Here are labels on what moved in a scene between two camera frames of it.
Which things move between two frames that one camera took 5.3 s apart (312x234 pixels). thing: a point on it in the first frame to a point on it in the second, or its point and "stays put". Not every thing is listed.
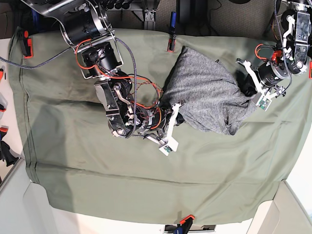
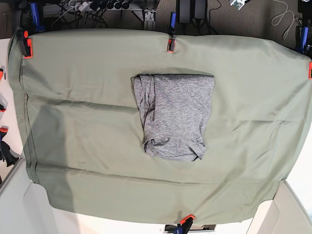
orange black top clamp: [171, 43] stays put
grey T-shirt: [211, 97] to [174, 110]
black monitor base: [192, 11] stays put
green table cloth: [78, 163] stays put
